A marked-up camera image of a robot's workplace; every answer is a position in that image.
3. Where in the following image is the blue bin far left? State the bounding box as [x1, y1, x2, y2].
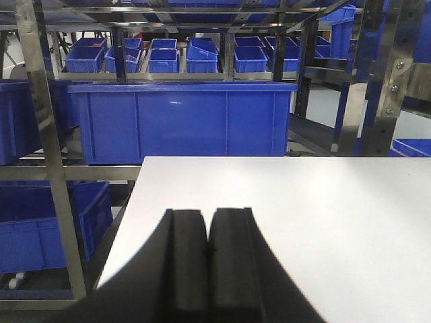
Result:
[1, 79, 42, 166]

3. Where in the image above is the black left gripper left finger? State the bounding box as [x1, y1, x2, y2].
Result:
[48, 209, 207, 322]

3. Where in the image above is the steel shelving rack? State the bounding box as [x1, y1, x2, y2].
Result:
[1, 1, 430, 310]

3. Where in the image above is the large blue plastic bin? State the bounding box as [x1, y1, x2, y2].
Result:
[68, 81, 297, 165]

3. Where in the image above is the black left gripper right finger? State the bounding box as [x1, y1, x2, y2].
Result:
[208, 208, 323, 322]

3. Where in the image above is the blue bin lower left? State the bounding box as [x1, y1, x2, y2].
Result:
[1, 182, 113, 273]

